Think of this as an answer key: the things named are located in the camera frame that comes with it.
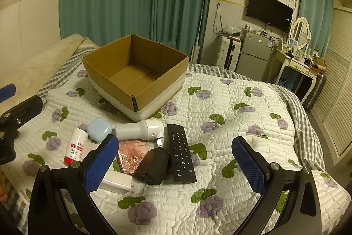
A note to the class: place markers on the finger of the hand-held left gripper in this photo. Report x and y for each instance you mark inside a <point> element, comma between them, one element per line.
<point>7,92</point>
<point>24,108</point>

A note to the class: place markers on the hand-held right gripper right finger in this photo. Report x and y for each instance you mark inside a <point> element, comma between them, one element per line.
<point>249,166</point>

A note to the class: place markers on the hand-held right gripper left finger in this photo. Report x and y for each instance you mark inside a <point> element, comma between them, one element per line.
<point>101,160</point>

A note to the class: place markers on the white charger block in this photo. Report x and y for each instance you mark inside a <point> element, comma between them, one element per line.
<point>117,181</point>

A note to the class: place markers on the white bottle with red cap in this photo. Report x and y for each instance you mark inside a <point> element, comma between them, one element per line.
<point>77,144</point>

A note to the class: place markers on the light blue earbuds case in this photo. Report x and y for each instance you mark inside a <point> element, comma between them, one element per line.
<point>99,129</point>

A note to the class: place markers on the white handheld device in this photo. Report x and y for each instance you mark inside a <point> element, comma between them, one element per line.
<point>137,129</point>

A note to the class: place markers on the black power adapter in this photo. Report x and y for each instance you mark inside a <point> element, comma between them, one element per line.
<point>152,166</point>

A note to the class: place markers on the black remote control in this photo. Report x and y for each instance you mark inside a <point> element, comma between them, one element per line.
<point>180,152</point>

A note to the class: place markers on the cardboard box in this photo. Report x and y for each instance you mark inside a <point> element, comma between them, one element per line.
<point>154,102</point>

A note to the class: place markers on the beige pillow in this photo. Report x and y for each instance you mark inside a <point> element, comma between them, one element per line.
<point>41,64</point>

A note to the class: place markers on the white floral quilt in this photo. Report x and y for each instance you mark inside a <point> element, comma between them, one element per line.
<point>220,102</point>

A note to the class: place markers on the white padded headboard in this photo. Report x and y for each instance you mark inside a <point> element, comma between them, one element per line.
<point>27,20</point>

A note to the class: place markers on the grey checked bed sheet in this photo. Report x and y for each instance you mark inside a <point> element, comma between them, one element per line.
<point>308,119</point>

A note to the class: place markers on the blue waste bin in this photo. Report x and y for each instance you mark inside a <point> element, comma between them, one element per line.
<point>285,83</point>

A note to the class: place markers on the black suitcase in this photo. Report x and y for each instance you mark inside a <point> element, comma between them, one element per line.
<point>316,91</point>

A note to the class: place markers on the grey refrigerator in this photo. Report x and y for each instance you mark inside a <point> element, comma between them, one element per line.
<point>254,56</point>

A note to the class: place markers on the white dressing table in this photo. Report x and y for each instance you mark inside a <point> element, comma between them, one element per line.
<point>297,64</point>

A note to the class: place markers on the white suitcase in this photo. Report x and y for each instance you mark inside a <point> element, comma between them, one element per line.
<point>224,52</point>

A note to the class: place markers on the white folded board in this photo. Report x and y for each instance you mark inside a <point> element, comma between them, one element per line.
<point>195,52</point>

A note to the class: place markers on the white louvred wardrobe doors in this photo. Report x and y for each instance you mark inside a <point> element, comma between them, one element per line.
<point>339,72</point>

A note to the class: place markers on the oval white-framed mirror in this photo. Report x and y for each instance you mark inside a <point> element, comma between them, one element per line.
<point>301,31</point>

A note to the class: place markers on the grey pole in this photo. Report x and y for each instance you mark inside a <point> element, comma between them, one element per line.
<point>204,20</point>

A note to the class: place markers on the black wall television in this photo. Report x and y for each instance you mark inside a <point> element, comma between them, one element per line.
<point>269,10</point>

